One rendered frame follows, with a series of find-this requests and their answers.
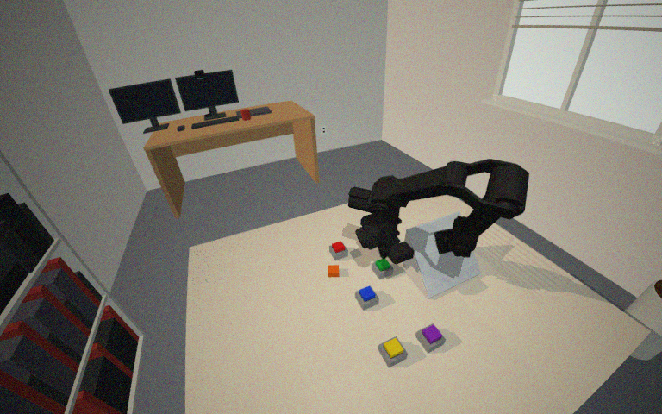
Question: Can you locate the green button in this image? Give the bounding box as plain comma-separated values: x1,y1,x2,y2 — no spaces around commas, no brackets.
372,258,394,279

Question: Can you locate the blue button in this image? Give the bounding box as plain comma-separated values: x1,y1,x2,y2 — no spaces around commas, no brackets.
356,286,379,310

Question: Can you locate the yellow button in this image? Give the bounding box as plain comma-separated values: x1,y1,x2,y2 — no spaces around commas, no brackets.
378,336,408,368

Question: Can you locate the red button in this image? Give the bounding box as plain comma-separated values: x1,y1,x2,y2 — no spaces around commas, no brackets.
329,241,348,260

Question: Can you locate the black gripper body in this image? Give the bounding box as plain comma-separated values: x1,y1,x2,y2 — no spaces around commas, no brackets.
360,213,414,264

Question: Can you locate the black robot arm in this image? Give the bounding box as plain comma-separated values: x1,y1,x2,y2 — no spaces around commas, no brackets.
348,159,529,258

